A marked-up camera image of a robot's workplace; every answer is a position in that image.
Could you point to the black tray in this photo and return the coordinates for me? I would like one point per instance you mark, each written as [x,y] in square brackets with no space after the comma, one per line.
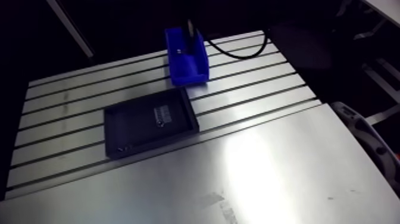
[137,128]

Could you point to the grey metal post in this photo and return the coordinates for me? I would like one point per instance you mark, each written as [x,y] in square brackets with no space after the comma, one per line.
[72,29]

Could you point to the blue bin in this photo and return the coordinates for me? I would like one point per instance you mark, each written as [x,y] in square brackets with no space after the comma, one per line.
[191,71]

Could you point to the pale holed strip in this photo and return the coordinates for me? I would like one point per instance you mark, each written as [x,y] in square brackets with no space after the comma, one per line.
[368,137]

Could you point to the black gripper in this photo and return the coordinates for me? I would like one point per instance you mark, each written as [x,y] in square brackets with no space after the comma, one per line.
[191,37]

